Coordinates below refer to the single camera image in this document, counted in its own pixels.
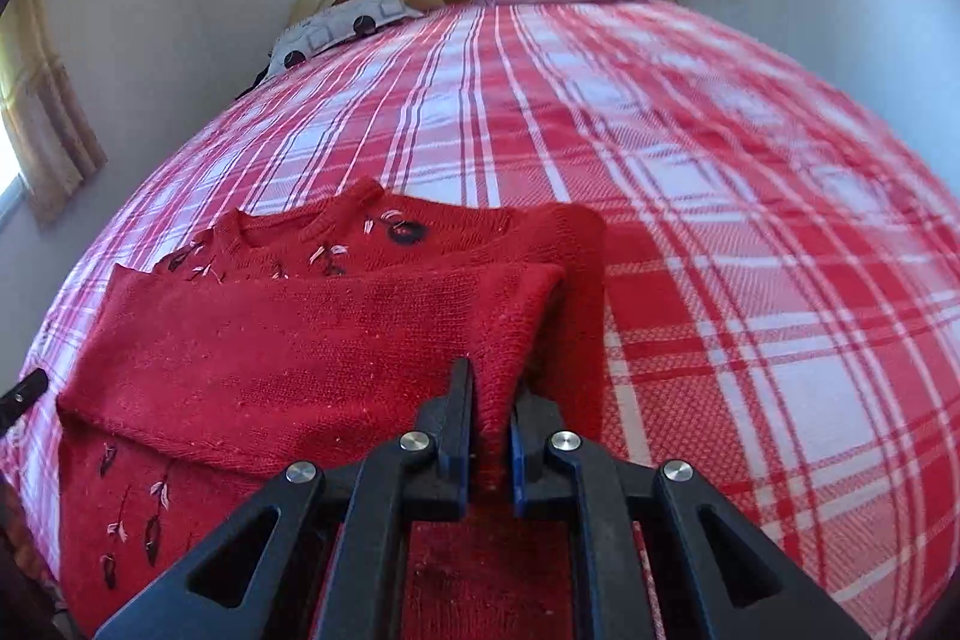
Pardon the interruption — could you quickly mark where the red knitted sweater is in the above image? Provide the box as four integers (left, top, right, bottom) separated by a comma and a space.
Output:
56, 179, 661, 640

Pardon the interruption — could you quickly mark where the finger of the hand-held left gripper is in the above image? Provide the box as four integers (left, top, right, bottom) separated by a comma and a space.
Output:
0, 370, 50, 425

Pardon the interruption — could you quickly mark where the grey patterned pillow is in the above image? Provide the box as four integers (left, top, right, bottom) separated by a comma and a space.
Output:
266, 0, 425, 79

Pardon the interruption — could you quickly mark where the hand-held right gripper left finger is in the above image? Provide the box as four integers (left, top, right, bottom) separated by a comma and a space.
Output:
94, 356, 477, 640

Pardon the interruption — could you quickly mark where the red plaid bedsheet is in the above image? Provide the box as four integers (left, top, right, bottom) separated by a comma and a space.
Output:
0, 0, 960, 640

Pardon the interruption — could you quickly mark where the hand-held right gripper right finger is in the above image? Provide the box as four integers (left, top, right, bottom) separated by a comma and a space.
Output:
508, 385, 871, 640

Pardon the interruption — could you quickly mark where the yellow side curtain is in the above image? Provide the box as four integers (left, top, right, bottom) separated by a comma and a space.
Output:
0, 0, 107, 229

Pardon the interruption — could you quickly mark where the side window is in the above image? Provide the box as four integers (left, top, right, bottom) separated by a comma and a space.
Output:
0, 122, 31, 221

